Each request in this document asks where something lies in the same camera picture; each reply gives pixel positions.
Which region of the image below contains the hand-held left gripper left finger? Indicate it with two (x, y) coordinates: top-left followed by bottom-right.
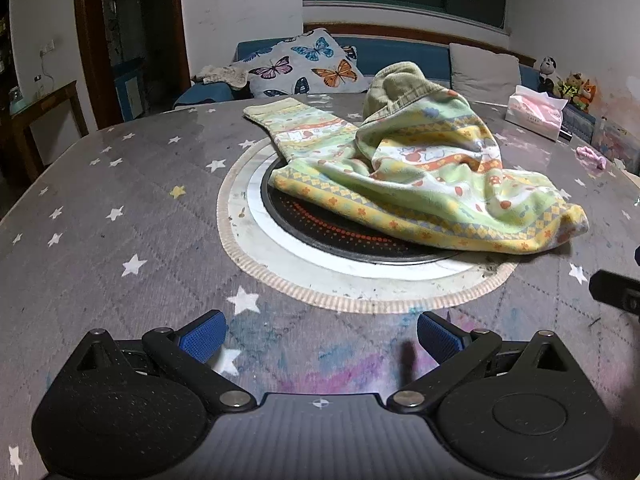
(75, 310), (258, 413)

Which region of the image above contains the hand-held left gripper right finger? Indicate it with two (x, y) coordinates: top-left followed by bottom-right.
(385, 311), (569, 413)

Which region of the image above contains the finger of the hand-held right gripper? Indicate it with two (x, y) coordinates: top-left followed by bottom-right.
(589, 270), (640, 317)

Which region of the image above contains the green patterned children's garment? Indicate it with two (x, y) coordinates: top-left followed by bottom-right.
(243, 61), (590, 256)

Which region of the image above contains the small pink cloth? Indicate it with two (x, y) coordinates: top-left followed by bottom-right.
(575, 146), (608, 169)

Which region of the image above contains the grey star tablecloth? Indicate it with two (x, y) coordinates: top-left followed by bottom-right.
(0, 91), (640, 480)

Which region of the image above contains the clear plastic storage box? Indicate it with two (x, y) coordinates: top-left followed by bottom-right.
(592, 117), (640, 163)

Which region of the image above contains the round black cooktop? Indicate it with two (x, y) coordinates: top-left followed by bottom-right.
(260, 155), (471, 266)

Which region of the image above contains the pink tissue pack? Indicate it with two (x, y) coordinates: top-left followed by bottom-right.
(505, 85), (569, 142)

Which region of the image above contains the orange plush toy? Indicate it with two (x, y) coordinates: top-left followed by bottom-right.
(577, 80), (599, 112)

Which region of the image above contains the yellow green plush toy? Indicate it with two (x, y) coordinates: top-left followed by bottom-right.
(557, 72), (584, 103)

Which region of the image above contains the panda plush toy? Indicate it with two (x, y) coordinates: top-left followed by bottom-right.
(537, 56), (559, 93)

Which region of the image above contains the beige crumpled cloth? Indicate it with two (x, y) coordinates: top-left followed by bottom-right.
(192, 63), (249, 87)

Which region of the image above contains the grey pillow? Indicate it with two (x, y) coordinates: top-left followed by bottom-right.
(448, 42), (522, 93)

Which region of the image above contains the blue sofa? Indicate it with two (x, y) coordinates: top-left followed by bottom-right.
(175, 35), (596, 111)

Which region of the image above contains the brown wooden side table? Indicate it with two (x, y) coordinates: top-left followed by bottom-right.
(0, 80), (90, 181)

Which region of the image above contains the butterfly print pillow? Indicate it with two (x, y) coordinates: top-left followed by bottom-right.
(231, 28), (371, 98)

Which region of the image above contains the brown wooden door frame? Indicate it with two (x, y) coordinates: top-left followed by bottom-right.
(72, 0), (193, 121)

